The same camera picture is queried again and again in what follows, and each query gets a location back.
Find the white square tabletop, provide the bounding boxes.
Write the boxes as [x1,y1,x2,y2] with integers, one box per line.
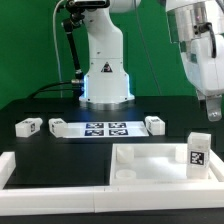
[110,143,224,185]

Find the white U-shaped fence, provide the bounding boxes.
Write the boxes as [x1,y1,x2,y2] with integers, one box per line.
[0,152,224,216]

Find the white tag sheet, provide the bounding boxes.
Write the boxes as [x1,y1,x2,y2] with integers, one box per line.
[65,121,148,138]

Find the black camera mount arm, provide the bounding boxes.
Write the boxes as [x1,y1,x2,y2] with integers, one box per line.
[62,0,110,85]

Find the white cable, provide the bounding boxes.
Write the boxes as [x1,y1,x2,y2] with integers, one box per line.
[52,0,66,98]

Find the black cable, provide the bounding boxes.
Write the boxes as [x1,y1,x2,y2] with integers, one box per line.
[27,81,83,99]

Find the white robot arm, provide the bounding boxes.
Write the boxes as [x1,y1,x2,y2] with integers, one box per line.
[80,0,224,121]

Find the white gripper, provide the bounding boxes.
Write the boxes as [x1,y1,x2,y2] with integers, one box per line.
[181,35,224,122]

